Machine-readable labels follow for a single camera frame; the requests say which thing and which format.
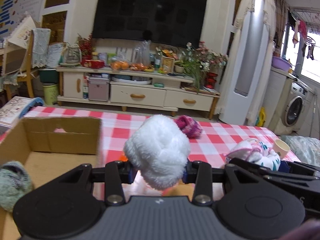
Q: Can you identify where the grey-green knitted hat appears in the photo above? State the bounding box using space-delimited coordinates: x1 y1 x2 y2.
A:
0 161 33 213

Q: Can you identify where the white patterned soft cloth bundle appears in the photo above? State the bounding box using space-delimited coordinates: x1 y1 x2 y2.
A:
226 138 281 171

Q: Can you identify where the magenta knitted yarn hat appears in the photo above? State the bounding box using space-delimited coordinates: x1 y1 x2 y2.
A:
175 115 203 139

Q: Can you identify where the white fluffy plush item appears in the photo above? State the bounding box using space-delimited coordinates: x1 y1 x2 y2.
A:
123 115 191 191

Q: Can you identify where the paper cup with green print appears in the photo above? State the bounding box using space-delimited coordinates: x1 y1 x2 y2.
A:
273 139 290 159

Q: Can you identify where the brown cardboard box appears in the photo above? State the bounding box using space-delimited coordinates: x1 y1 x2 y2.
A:
1 117 101 239

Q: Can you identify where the white washing machine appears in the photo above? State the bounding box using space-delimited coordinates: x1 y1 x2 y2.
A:
281 79 309 132

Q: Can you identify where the red white checkered tablecloth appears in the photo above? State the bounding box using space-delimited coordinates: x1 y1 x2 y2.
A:
1 107 278 186

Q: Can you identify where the yellow detergent bottle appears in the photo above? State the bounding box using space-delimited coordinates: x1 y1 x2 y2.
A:
255 107 266 127

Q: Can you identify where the white standing air conditioner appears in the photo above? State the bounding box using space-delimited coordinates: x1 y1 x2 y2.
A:
215 0 276 125

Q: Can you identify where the white printed carton box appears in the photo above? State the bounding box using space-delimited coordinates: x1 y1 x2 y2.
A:
0 96 33 127

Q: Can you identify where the blue cloth item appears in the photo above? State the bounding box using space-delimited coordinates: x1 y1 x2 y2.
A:
18 97 44 119

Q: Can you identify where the green trash bin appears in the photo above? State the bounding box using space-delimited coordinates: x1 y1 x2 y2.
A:
42 83 59 105

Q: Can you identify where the purple plastic basin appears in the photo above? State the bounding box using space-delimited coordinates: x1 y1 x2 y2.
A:
272 56 291 72

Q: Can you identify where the pink storage box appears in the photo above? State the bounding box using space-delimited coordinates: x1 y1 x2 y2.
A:
88 77 110 101

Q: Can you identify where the red vase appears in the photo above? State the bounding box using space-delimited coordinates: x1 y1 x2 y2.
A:
204 72 218 89

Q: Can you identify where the cream TV stand cabinet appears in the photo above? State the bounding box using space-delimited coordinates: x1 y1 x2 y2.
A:
56 67 220 119

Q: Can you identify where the wooden dining chair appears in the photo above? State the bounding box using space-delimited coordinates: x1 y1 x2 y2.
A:
1 30 39 100

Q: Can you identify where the red gift box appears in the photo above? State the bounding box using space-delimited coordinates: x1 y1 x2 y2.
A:
81 60 105 69

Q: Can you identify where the potted flower plant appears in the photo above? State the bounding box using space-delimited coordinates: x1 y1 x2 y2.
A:
177 41 228 92

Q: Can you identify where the bag of oranges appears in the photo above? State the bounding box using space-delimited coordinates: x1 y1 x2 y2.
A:
110 57 130 70

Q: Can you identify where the glass kettle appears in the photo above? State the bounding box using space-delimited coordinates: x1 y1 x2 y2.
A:
59 44 82 67

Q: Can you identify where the framed picture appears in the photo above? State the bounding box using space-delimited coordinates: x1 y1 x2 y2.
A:
159 56 175 74

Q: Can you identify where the red berry branch decoration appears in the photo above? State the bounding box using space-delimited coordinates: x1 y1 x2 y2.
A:
77 34 94 56

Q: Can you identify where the clear plastic bag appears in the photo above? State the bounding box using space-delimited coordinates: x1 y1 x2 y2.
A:
130 41 151 71

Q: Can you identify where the black flat screen television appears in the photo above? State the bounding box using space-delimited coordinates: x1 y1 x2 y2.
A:
92 0 207 48

